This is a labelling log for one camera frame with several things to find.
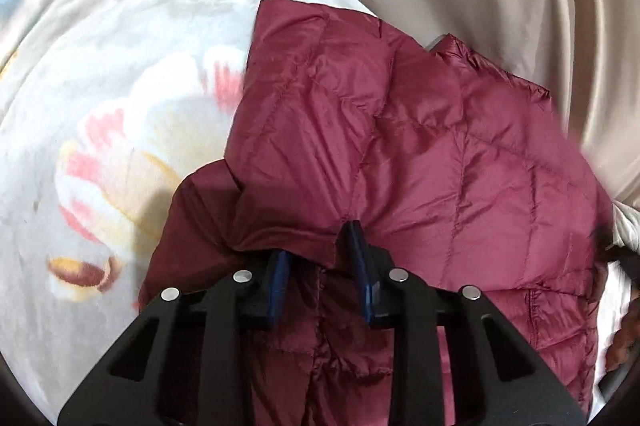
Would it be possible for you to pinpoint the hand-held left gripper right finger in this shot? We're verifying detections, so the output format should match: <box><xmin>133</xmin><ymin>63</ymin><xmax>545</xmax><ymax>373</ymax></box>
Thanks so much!
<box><xmin>340</xmin><ymin>220</ymin><xmax>587</xmax><ymax>426</ymax></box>

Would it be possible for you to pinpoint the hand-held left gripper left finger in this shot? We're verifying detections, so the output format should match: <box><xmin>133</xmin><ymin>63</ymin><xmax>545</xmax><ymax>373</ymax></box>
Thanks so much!
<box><xmin>57</xmin><ymin>250</ymin><xmax>296</xmax><ymax>426</ymax></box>

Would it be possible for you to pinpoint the maroon quilted jacket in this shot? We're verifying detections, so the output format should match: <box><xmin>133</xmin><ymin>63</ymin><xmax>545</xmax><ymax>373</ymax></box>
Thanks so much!
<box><xmin>137</xmin><ymin>0</ymin><xmax>615</xmax><ymax>426</ymax></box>

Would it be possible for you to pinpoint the person's right hand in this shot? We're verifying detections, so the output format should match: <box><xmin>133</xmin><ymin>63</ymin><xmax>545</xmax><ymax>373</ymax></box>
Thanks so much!
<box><xmin>602</xmin><ymin>303</ymin><xmax>640</xmax><ymax>374</ymax></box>

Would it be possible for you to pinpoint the floral fleece blanket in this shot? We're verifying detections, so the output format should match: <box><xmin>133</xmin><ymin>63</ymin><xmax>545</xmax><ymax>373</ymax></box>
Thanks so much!
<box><xmin>0</xmin><ymin>0</ymin><xmax>640</xmax><ymax>422</ymax></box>

